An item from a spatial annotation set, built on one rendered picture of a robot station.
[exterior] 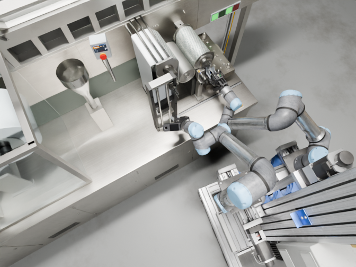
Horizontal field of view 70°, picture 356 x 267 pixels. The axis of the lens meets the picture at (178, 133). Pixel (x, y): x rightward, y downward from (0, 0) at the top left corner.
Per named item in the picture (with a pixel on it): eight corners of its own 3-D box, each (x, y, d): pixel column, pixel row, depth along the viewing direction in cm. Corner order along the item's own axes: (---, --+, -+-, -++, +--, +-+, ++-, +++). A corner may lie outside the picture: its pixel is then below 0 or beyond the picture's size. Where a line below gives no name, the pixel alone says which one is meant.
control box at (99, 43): (97, 63, 114) (89, 47, 105) (95, 51, 117) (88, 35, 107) (113, 60, 115) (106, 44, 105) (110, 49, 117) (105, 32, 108)
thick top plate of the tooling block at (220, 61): (215, 83, 185) (216, 78, 179) (186, 45, 198) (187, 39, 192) (233, 73, 187) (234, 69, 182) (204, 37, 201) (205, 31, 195)
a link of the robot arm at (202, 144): (218, 147, 142) (211, 131, 138) (202, 158, 139) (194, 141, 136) (212, 143, 149) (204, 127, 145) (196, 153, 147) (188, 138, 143)
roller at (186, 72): (179, 85, 167) (179, 74, 156) (160, 58, 176) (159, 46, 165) (195, 77, 169) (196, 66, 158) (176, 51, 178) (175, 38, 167)
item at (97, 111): (100, 136, 177) (67, 94, 125) (92, 120, 182) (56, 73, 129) (118, 127, 180) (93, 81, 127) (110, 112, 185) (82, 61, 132)
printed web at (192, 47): (161, 109, 184) (154, 65, 138) (146, 85, 192) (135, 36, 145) (206, 86, 192) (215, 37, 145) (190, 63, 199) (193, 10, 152)
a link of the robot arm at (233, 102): (231, 113, 165) (233, 107, 157) (222, 100, 168) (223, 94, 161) (241, 107, 166) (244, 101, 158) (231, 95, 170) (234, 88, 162)
